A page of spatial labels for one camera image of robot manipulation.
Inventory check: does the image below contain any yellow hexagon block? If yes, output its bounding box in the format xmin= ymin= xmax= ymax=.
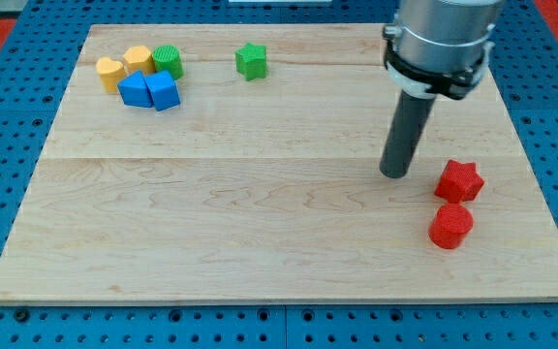
xmin=123 ymin=46 xmax=156 ymax=76

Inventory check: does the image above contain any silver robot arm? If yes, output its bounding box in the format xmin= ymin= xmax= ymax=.
xmin=379 ymin=0 xmax=505 ymax=178

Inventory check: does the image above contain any wooden board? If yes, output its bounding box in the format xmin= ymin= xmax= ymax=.
xmin=0 ymin=24 xmax=558 ymax=306

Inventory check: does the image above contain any green cylinder block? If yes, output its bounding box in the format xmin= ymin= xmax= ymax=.
xmin=152 ymin=45 xmax=184 ymax=80

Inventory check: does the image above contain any blue wedge block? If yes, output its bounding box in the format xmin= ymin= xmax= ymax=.
xmin=117 ymin=71 xmax=153 ymax=108

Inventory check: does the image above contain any yellow heart block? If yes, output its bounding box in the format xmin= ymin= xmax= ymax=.
xmin=95 ymin=57 xmax=127 ymax=94

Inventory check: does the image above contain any blue cube block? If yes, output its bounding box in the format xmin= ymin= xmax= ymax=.
xmin=144 ymin=71 xmax=181 ymax=111

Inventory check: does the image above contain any red cylinder block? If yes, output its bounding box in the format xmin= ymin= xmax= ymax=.
xmin=428 ymin=204 xmax=474 ymax=249

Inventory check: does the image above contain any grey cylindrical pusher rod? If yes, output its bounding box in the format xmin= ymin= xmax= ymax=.
xmin=379 ymin=91 xmax=435 ymax=178

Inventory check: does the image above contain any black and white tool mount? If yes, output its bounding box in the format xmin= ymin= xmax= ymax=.
xmin=382 ymin=24 xmax=494 ymax=100

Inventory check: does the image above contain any green star block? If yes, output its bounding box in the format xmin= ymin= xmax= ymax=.
xmin=234 ymin=43 xmax=267 ymax=81

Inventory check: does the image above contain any red star block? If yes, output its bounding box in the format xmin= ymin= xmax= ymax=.
xmin=434 ymin=159 xmax=485 ymax=204

